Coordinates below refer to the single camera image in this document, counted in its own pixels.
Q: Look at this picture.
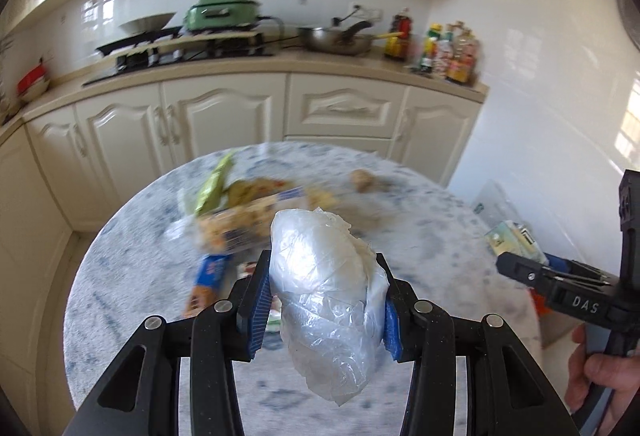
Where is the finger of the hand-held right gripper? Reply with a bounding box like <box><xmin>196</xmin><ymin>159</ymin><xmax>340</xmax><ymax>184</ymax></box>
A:
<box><xmin>496</xmin><ymin>251</ymin><xmax>616</xmax><ymax>292</ymax></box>

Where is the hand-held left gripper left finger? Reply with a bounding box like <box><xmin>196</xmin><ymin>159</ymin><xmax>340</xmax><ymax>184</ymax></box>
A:
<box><xmin>65</xmin><ymin>250</ymin><xmax>274</xmax><ymax>436</ymax></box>

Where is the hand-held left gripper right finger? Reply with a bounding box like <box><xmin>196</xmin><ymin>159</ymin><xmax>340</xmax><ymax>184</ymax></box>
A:
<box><xmin>375</xmin><ymin>252</ymin><xmax>581</xmax><ymax>436</ymax></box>

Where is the clear plastic bag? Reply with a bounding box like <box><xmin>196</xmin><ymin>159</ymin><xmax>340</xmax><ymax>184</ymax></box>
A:
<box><xmin>269</xmin><ymin>207</ymin><xmax>391</xmax><ymax>407</ymax></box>

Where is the person's right hand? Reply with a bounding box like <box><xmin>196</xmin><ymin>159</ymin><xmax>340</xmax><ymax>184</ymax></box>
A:
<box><xmin>565</xmin><ymin>323</ymin><xmax>640</xmax><ymax>417</ymax></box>

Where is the white printed rice bag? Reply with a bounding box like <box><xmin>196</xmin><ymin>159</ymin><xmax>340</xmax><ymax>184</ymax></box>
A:
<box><xmin>472</xmin><ymin>180</ymin><xmax>549</xmax><ymax>267</ymax></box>

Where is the orange cloth bag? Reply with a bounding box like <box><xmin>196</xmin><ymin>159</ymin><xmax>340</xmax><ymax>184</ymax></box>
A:
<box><xmin>530</xmin><ymin>291</ymin><xmax>552</xmax><ymax>318</ymax></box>

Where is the blue snack packet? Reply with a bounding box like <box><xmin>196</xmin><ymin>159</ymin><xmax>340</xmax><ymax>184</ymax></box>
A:
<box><xmin>184</xmin><ymin>253</ymin><xmax>234</xmax><ymax>319</ymax></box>

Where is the clear plastic cookie packet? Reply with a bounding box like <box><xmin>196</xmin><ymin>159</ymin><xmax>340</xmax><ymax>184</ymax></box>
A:
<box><xmin>196</xmin><ymin>185</ymin><xmax>307</xmax><ymax>253</ymax></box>

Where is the blue white floral tablecloth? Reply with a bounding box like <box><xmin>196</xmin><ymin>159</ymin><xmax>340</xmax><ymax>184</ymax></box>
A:
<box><xmin>64</xmin><ymin>141</ymin><xmax>543</xmax><ymax>436</ymax></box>

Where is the green snack packet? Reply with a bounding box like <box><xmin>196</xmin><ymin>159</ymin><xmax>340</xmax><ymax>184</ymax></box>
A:
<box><xmin>192</xmin><ymin>151</ymin><xmax>237</xmax><ymax>218</ymax></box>

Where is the brown ginger piece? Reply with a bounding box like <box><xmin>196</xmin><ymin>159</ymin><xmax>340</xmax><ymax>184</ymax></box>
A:
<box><xmin>350</xmin><ymin>169</ymin><xmax>394</xmax><ymax>195</ymax></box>

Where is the cream base kitchen cabinet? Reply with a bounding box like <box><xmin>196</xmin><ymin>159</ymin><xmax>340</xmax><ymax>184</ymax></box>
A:
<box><xmin>0</xmin><ymin>66</ymin><xmax>490</xmax><ymax>237</ymax></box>

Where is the cluster of condiment bottles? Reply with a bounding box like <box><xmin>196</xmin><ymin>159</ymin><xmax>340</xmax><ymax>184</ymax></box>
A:
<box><xmin>414</xmin><ymin>21</ymin><xmax>482</xmax><ymax>86</ymax></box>

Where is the black gas stove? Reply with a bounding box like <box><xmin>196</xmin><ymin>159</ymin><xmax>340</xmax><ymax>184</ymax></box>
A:
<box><xmin>81</xmin><ymin>27</ymin><xmax>282</xmax><ymax>88</ymax></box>

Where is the steel pan with ladle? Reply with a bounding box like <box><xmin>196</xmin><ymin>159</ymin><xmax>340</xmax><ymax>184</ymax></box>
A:
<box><xmin>298</xmin><ymin>16</ymin><xmax>377</xmax><ymax>58</ymax></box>

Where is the green electric cooking pot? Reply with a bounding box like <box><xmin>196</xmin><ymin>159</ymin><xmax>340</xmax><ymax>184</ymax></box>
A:
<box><xmin>181</xmin><ymin>0</ymin><xmax>267</xmax><ymax>35</ymax></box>

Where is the red bowl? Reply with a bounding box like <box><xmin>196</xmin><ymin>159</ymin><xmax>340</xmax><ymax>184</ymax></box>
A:
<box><xmin>17</xmin><ymin>62</ymin><xmax>52</xmax><ymax>98</ymax></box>

